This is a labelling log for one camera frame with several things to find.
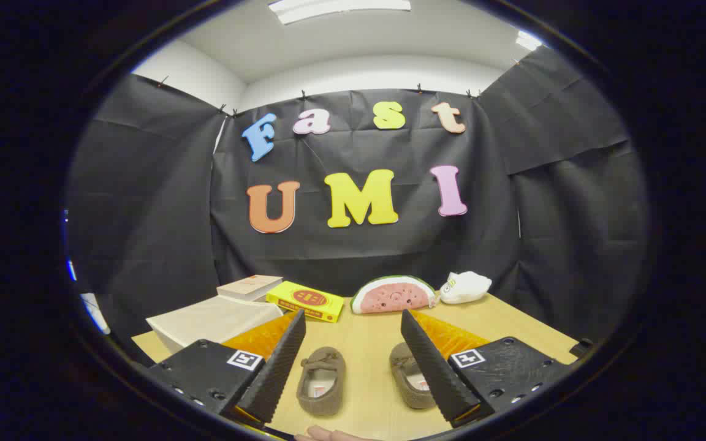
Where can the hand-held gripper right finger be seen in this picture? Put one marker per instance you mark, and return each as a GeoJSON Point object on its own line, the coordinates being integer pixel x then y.
{"type": "Point", "coordinates": [432, 367]}

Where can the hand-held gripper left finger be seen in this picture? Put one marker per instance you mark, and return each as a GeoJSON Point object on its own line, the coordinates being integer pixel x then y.
{"type": "Point", "coordinates": [279, 367]}

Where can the brown fuzzy shoe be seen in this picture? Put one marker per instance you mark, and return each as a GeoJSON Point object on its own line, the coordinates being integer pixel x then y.
{"type": "Point", "coordinates": [405, 361]}
{"type": "Point", "coordinates": [322, 364]}

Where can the cream fabric storage box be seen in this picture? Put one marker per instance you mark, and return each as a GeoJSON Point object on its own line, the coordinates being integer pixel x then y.
{"type": "Point", "coordinates": [212, 321]}

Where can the yellow book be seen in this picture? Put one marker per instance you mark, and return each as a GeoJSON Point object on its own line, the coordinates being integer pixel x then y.
{"type": "Point", "coordinates": [304, 300]}

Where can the watermelon slice plush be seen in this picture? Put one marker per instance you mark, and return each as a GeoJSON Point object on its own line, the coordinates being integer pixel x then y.
{"type": "Point", "coordinates": [393, 297]}

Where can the beige book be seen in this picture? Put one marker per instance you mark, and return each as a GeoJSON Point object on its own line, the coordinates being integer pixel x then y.
{"type": "Point", "coordinates": [249, 286]}

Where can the white plush toy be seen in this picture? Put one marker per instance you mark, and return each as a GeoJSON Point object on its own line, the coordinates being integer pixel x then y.
{"type": "Point", "coordinates": [466, 288]}

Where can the black backdrop cloth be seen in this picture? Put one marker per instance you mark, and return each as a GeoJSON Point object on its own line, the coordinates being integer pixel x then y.
{"type": "Point", "coordinates": [390, 257]}

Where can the black table clamp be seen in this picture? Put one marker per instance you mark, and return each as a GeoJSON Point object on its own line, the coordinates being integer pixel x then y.
{"type": "Point", "coordinates": [581, 348]}

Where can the small ceiling light panel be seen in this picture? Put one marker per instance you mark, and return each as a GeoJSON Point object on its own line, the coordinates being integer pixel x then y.
{"type": "Point", "coordinates": [527, 41]}

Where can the long ceiling light panel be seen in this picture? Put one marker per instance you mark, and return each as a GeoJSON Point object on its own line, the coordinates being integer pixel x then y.
{"type": "Point", "coordinates": [341, 7]}

